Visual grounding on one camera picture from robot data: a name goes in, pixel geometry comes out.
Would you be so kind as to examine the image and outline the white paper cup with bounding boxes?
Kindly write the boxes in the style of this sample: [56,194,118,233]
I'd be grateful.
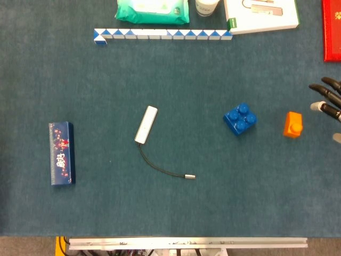
[194,0,221,17]

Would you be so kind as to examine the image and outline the yellow frame bracket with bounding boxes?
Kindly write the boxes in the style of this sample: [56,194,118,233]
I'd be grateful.
[55,236,69,256]

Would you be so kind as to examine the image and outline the blue felt table mat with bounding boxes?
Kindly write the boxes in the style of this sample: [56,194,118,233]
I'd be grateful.
[0,0,341,238]

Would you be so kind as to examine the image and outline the white USB hub box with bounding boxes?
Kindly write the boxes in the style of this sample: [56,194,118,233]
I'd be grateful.
[223,0,300,35]

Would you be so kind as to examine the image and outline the silver USB hub with cable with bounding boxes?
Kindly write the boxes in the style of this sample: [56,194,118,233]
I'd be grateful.
[134,105,197,180]

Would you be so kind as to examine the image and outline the red box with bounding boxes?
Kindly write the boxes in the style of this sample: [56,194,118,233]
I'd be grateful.
[321,0,341,63]

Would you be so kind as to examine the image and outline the blue toy building block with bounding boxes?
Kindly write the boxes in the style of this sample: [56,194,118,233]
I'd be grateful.
[223,102,258,137]

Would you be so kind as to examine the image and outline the orange toy building block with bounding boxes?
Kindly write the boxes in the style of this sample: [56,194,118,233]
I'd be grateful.
[282,111,304,139]

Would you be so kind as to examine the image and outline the aluminium frame rail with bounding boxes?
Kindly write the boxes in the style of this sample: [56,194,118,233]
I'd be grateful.
[68,237,308,251]

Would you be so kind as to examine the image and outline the green wet wipes pack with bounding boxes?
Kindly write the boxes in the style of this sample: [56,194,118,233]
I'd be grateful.
[115,0,190,26]

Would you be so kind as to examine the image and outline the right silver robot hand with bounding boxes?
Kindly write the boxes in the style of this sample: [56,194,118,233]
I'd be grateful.
[308,76,341,145]

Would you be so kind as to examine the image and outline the dark blue printed box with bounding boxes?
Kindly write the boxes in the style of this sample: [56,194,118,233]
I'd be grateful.
[48,121,76,186]

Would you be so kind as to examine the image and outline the blue and white snake puzzle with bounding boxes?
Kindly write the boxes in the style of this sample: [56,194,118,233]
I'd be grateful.
[93,28,233,45]

